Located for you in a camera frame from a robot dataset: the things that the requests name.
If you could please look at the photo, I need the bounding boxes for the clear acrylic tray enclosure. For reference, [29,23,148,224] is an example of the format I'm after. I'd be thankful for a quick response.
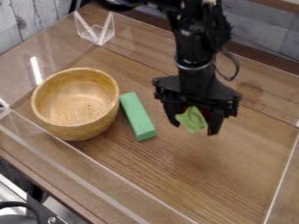
[0,16,299,224]

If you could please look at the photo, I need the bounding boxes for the green rectangular block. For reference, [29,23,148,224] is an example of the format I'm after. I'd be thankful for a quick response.
[118,92,156,141]

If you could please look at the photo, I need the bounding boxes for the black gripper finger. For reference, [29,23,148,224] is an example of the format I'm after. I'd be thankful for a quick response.
[208,108,225,136]
[162,98,182,127]

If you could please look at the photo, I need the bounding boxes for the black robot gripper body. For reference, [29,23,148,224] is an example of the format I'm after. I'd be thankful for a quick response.
[152,75,241,117]

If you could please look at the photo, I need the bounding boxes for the black metal table bracket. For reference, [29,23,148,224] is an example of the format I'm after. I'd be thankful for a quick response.
[25,195,69,224]

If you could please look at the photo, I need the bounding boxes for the red plush fruit green leaves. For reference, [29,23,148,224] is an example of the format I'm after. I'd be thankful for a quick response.
[174,106,208,133]

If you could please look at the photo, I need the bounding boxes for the black cable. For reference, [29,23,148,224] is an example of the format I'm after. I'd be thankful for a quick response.
[0,200,38,224]

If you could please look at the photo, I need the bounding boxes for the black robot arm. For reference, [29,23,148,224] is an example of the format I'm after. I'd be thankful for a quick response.
[102,0,241,136]

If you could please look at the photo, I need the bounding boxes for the wooden bowl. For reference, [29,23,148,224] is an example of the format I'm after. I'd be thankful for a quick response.
[30,67,118,141]

